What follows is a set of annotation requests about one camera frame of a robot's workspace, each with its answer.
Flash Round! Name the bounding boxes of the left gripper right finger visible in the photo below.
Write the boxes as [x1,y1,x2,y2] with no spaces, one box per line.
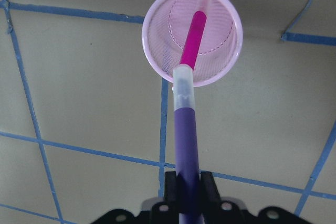
[200,172,308,223]

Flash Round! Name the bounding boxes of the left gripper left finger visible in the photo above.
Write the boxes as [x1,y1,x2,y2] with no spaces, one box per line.
[93,172,180,223]

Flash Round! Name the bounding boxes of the purple highlighter pen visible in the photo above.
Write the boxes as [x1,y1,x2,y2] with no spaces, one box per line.
[173,64,203,223]

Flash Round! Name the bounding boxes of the pink highlighter pen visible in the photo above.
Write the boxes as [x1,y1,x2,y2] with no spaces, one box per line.
[180,10,207,70]

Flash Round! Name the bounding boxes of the pink mesh cup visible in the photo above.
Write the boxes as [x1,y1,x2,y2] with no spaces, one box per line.
[142,0,243,87]

